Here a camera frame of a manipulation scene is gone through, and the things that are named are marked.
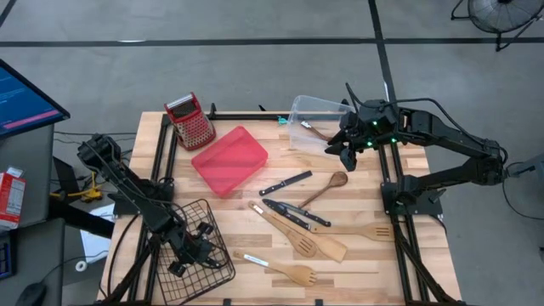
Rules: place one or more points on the labelled slotted wooden spatula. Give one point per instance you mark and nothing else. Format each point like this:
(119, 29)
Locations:
(282, 229)

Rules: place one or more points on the clear plastic container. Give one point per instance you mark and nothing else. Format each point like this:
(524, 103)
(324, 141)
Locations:
(310, 110)

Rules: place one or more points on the labelled dark wooden spoon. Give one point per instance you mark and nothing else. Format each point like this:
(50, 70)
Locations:
(316, 132)

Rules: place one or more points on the black desk leg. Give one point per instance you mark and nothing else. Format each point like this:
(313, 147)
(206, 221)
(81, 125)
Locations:
(85, 221)

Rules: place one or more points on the white paper sheet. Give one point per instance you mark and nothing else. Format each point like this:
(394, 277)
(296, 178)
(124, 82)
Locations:
(95, 246)

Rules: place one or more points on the blue-screen monitor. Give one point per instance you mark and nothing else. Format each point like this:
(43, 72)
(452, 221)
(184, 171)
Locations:
(25, 102)

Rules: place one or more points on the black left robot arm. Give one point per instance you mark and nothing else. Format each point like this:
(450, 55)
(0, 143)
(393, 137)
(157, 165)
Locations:
(127, 183)

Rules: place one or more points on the red cardboard carton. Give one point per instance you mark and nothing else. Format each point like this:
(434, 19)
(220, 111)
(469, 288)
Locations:
(10, 200)

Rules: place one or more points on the labelled wooden fork spatula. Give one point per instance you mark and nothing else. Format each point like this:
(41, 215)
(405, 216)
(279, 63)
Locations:
(289, 270)

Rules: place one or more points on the grey floor stand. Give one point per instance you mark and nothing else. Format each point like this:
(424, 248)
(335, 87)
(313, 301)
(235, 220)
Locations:
(531, 166)

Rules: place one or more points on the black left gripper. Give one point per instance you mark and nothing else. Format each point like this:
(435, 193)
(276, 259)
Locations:
(191, 244)

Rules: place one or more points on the black floor fan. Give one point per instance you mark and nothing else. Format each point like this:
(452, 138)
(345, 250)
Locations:
(501, 17)

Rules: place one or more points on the slim all-black knife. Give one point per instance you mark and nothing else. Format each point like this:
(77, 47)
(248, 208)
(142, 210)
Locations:
(285, 183)

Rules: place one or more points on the red box grater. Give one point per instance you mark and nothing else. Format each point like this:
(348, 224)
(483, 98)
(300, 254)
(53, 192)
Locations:
(193, 127)

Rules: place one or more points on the black computer mouse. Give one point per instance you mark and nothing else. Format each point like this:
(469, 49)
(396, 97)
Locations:
(30, 294)

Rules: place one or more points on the white tape roll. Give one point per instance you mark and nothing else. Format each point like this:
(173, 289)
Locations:
(76, 266)

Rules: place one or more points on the pink plastic container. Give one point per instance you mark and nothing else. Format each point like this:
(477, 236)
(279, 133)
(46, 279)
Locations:
(229, 161)

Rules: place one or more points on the black aluminium table frame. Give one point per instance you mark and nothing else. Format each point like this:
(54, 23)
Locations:
(246, 117)

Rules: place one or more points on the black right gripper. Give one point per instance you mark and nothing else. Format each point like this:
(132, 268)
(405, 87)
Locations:
(374, 121)

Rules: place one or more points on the grey desk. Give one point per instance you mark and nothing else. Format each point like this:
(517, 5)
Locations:
(38, 161)

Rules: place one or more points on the flat wooden spatula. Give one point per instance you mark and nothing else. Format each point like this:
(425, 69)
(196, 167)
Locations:
(331, 251)

